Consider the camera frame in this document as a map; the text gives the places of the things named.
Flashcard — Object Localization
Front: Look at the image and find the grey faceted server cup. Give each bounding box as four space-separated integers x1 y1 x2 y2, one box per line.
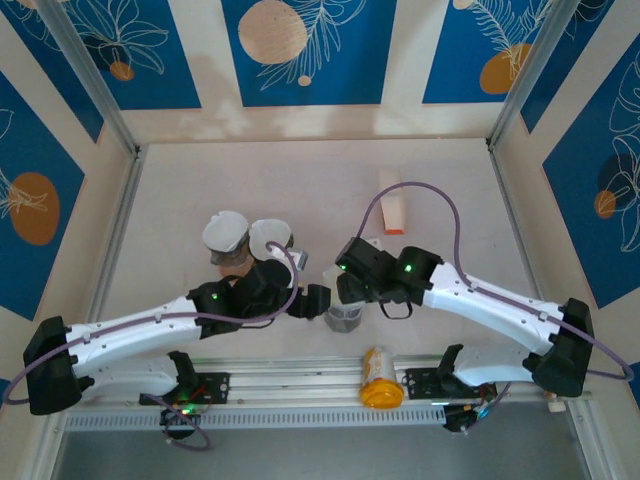
323 303 364 335

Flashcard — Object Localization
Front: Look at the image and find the orange-white filter box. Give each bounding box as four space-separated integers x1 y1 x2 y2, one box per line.
378 168 405 236

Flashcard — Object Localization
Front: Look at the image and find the white paper coffee filter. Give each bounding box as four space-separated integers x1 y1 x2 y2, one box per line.
202 210 250 254
248 218 293 261

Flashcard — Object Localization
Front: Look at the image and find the orange plastic bottle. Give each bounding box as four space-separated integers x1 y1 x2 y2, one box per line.
358 345 405 410

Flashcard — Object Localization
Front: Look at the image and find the black controller board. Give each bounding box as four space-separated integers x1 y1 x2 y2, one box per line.
159 404 206 442
442 397 489 435

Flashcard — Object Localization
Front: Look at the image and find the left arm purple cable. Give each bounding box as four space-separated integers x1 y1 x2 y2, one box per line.
2 242 302 451

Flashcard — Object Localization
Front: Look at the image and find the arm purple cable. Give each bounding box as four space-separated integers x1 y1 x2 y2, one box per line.
358 181 635 431
2 242 302 451

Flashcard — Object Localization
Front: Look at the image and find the thin black wire loop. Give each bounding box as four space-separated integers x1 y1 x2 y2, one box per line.
378 298 414 322

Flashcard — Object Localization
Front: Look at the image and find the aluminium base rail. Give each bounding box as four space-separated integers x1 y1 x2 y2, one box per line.
42 355 594 415

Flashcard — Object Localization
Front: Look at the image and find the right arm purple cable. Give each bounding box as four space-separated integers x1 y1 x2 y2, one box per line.
358 181 635 431

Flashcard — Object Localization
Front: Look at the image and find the slotted grey cable duct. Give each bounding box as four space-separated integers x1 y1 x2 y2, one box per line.
62 403 447 432

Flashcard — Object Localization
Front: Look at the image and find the aluminium side rail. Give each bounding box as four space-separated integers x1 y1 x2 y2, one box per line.
87 144 149 321
487 139 551 301

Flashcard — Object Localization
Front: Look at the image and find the aluminium frame post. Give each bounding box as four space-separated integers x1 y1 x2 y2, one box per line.
37 0 142 156
487 0 586 151

